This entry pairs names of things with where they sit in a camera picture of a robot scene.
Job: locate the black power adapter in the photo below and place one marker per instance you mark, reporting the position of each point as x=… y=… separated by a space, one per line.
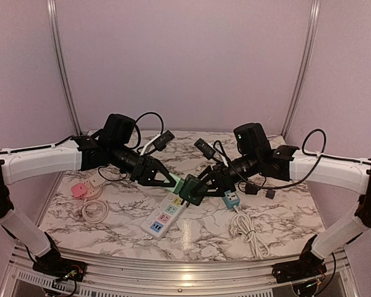
x=251 y=190

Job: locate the small black usb charger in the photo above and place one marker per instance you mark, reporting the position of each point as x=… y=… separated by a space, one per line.
x=270 y=194

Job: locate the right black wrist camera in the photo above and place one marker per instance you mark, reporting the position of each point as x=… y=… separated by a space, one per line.
x=252 y=140

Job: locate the left aluminium post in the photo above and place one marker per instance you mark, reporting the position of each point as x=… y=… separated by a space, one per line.
x=59 y=54

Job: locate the white long power strip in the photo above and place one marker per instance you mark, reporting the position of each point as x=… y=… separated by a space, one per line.
x=157 y=224

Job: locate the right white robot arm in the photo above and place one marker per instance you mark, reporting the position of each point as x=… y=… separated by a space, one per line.
x=289 y=164

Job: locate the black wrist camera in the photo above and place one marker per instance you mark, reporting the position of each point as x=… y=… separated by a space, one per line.
x=252 y=140
x=117 y=130

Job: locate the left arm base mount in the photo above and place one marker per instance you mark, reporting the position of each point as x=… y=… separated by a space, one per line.
x=52 y=263

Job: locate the pink cube socket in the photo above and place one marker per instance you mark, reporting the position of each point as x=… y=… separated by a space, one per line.
x=79 y=190

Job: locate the aluminium post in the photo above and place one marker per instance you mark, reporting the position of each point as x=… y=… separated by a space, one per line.
x=307 y=53
x=59 y=54

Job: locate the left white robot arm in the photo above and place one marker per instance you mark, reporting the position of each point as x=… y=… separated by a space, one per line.
x=74 y=154

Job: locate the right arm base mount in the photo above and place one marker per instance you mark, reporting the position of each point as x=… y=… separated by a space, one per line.
x=307 y=265

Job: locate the teal power strip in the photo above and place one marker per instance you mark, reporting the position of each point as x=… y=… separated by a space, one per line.
x=231 y=199

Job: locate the dark green cube adapter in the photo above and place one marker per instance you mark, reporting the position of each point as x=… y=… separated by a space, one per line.
x=190 y=191

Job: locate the light green plug adapter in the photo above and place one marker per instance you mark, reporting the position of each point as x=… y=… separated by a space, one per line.
x=178 y=186

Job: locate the aluminium front rail frame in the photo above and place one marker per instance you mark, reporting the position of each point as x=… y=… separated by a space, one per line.
x=120 y=276

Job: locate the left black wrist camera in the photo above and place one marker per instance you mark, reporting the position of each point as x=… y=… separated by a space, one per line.
x=117 y=130

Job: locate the beige round power strip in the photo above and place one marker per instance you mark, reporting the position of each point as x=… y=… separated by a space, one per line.
x=93 y=187

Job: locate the right aluminium post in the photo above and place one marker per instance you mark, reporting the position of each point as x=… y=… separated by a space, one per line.
x=307 y=53

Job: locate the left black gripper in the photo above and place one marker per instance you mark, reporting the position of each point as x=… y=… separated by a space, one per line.
x=145 y=169

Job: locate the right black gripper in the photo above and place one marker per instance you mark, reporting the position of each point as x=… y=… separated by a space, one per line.
x=224 y=181

